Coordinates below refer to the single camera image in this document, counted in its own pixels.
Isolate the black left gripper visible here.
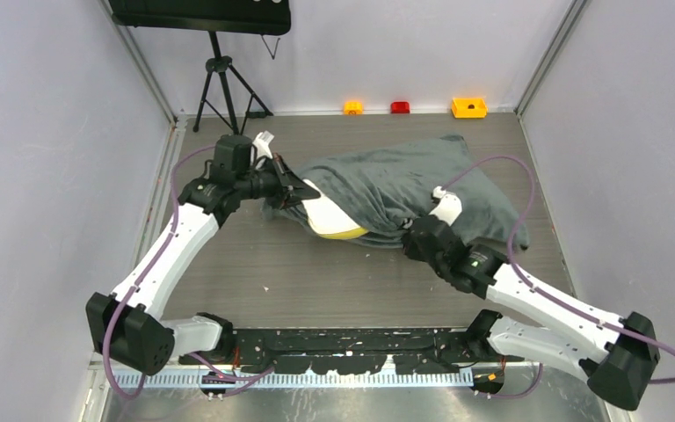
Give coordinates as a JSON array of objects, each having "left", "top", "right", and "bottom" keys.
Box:
[{"left": 234, "top": 152, "right": 317, "bottom": 210}]

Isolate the grey plush pillowcase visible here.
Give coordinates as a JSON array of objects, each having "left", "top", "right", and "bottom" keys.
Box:
[{"left": 261, "top": 134, "right": 531, "bottom": 250}]

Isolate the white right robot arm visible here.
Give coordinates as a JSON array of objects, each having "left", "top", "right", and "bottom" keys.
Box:
[{"left": 402, "top": 215, "right": 660, "bottom": 411}]

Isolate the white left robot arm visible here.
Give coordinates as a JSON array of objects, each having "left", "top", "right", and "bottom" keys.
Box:
[{"left": 86, "top": 132, "right": 321, "bottom": 376}]

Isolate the orange small block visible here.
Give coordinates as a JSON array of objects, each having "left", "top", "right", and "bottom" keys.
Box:
[{"left": 343, "top": 100, "right": 364, "bottom": 115}]

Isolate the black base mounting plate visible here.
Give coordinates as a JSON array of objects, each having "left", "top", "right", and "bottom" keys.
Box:
[{"left": 197, "top": 328, "right": 504, "bottom": 375}]

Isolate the red small block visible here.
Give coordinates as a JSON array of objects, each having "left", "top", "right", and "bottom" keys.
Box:
[{"left": 390, "top": 101, "right": 411, "bottom": 114}]

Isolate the yellow small bin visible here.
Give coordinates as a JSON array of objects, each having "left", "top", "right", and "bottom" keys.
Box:
[{"left": 451, "top": 98, "right": 488, "bottom": 119}]

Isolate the black tripod stand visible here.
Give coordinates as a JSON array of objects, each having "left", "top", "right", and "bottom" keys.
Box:
[{"left": 192, "top": 32, "right": 274, "bottom": 135}]

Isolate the black panel on tripod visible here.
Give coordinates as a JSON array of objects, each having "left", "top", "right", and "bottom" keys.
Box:
[{"left": 109, "top": 0, "right": 292, "bottom": 35}]

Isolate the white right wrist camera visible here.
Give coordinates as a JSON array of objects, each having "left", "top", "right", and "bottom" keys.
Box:
[{"left": 429, "top": 186, "right": 463, "bottom": 226}]

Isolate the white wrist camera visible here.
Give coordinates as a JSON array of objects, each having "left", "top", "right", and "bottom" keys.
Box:
[
  {"left": 252, "top": 131, "right": 274, "bottom": 160},
  {"left": 429, "top": 186, "right": 463, "bottom": 226}
]

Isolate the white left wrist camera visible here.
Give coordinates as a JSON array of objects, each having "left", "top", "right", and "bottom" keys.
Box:
[{"left": 252, "top": 131, "right": 274, "bottom": 160}]

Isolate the aluminium left side rail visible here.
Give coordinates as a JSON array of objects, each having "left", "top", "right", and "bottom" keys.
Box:
[{"left": 116, "top": 114, "right": 192, "bottom": 300}]

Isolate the aluminium rail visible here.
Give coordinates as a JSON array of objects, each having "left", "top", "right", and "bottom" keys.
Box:
[
  {"left": 88, "top": 325, "right": 606, "bottom": 390},
  {"left": 116, "top": 114, "right": 192, "bottom": 300}
]

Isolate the aluminium front rail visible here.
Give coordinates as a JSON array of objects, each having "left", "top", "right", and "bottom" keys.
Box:
[{"left": 88, "top": 325, "right": 606, "bottom": 390}]

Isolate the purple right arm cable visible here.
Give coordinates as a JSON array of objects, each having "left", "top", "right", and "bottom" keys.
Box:
[{"left": 442, "top": 154, "right": 675, "bottom": 399}]

